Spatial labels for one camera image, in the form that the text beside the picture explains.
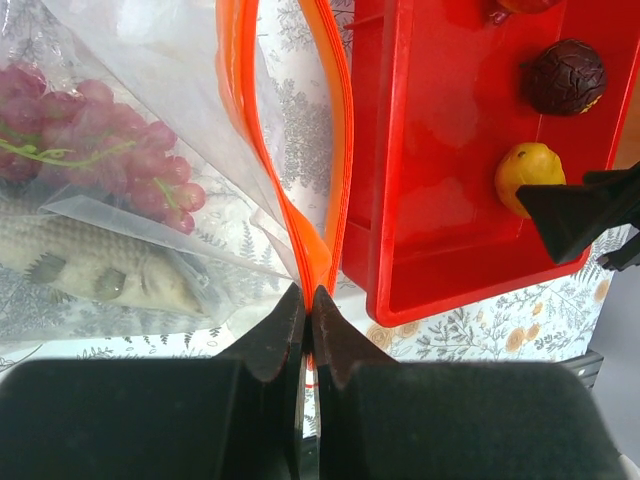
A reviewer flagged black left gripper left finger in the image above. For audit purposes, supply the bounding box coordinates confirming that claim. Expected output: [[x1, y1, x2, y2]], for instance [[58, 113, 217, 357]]
[[1, 286, 305, 479]]

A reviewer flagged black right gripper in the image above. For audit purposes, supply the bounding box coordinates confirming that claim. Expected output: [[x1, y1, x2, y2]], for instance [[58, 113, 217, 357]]
[[516, 165, 639, 272]]

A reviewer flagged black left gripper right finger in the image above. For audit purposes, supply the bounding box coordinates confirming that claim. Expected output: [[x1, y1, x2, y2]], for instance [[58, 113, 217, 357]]
[[310, 288, 623, 479]]

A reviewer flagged grey plastic fish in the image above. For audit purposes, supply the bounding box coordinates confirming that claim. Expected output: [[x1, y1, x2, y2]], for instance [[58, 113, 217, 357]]
[[1, 197, 205, 316]]

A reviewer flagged clear zip top bag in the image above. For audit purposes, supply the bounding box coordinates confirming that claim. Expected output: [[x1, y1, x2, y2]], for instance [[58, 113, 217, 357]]
[[1, 1, 354, 368]]

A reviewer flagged red grape bunch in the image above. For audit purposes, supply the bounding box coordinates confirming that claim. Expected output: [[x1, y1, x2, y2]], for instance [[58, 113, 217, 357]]
[[1, 63, 207, 234]]

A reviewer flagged floral patterned table mat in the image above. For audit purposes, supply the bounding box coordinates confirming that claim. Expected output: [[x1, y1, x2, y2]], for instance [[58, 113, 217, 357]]
[[0, 0, 631, 371]]

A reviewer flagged dark purple passion fruit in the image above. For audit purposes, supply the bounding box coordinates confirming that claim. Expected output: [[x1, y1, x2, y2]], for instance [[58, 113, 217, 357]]
[[521, 38, 608, 116]]

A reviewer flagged red plastic tray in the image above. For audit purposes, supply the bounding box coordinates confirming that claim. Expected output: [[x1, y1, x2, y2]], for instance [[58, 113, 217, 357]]
[[342, 1, 639, 327]]

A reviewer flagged red fruit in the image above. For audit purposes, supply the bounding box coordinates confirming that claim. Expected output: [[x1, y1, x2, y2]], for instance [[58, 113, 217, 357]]
[[488, 0, 561, 25]]

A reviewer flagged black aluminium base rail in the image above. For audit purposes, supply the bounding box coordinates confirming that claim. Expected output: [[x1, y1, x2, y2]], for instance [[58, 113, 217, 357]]
[[560, 350, 604, 390]]

